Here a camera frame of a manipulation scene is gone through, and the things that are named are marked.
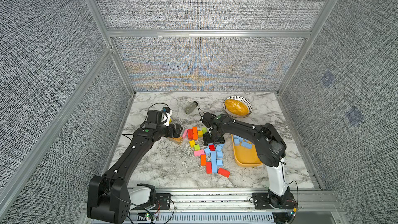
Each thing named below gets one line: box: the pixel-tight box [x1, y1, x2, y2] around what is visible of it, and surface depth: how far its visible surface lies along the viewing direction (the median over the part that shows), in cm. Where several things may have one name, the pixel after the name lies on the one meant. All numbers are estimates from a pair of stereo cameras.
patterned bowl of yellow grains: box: [222, 95, 253, 119], surface depth 106 cm
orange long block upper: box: [192, 126, 198, 140], surface depth 98 cm
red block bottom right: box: [217, 167, 231, 178], surface depth 84 cm
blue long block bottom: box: [210, 150, 218, 174], surface depth 86 cm
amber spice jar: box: [167, 136, 183, 145], surface depth 93 cm
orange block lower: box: [200, 154, 207, 166], surface depth 89 cm
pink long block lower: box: [193, 149, 205, 157], surface depth 90 cm
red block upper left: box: [187, 129, 194, 140], surface depth 97 cm
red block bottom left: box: [205, 161, 213, 175], surface depth 85 cm
